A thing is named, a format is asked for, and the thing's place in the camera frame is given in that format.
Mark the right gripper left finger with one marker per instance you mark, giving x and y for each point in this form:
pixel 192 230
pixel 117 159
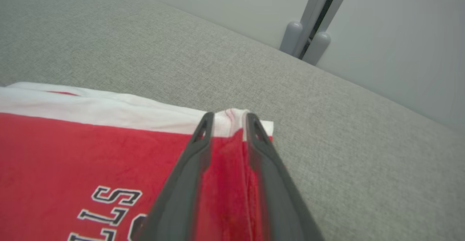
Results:
pixel 178 197

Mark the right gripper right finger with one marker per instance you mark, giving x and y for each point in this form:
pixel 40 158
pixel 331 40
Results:
pixel 279 197

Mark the red basketball jersey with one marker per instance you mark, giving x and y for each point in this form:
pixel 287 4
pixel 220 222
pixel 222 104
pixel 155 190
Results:
pixel 72 153

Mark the grey cylindrical bumper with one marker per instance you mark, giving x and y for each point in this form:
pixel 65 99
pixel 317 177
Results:
pixel 291 37
pixel 316 48

